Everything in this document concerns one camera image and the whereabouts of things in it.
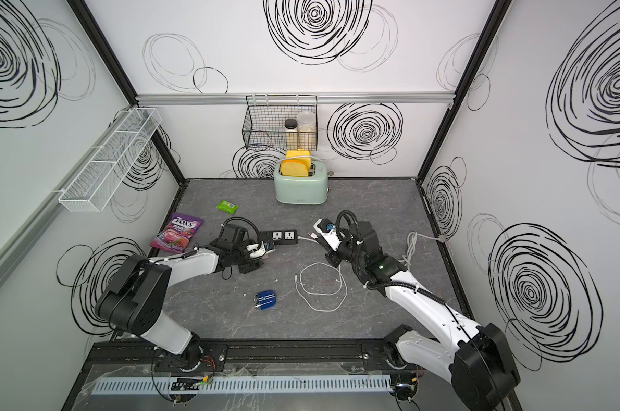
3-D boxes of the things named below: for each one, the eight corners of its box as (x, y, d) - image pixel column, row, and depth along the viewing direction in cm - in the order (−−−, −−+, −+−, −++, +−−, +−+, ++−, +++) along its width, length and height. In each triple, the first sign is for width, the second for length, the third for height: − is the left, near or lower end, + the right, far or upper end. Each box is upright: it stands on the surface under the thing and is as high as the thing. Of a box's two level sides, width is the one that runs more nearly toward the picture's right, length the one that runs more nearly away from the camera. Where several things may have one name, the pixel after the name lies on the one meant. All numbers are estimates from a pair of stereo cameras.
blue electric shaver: (254, 310, 84) (252, 306, 82) (256, 294, 88) (255, 290, 85) (275, 310, 84) (273, 306, 82) (276, 294, 88) (275, 290, 85)
